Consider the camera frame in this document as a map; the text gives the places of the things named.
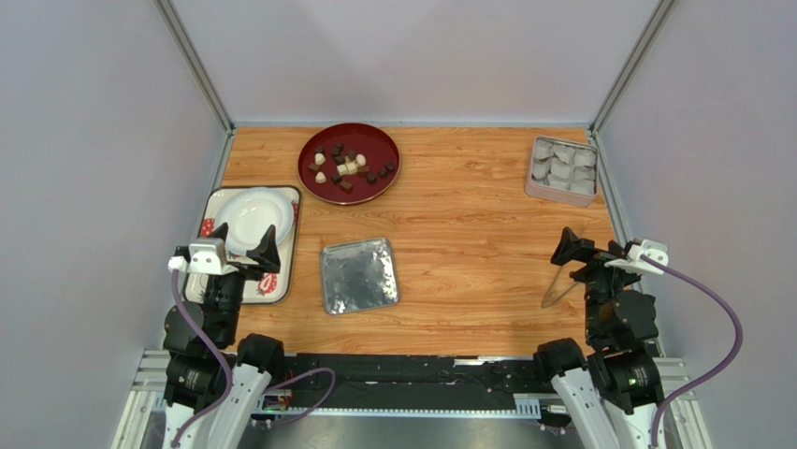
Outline dark red round tray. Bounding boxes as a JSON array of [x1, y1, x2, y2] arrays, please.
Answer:
[[297, 123, 402, 206]]

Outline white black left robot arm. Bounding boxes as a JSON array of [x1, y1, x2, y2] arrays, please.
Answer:
[[163, 224, 284, 448]]

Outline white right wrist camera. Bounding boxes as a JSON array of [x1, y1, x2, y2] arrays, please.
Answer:
[[604, 239, 669, 275]]

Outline metal serving tongs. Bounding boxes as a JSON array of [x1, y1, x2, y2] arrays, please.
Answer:
[[540, 219, 593, 310]]

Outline pink square chocolate tin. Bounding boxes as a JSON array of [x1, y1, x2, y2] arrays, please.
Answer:
[[524, 136, 601, 208]]

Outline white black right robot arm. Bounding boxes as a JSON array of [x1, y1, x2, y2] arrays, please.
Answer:
[[533, 227, 669, 448]]

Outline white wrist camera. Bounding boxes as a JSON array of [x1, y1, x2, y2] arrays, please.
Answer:
[[167, 238, 239, 276], [604, 239, 669, 275]]

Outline white scalloped plate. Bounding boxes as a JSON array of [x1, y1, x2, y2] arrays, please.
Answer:
[[214, 187, 296, 255]]

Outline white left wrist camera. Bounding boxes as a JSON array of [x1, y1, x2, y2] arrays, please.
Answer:
[[167, 238, 239, 276]]

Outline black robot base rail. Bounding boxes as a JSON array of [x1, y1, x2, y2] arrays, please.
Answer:
[[252, 354, 575, 434]]

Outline silver square tin lid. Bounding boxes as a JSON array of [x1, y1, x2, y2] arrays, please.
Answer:
[[320, 238, 401, 315]]

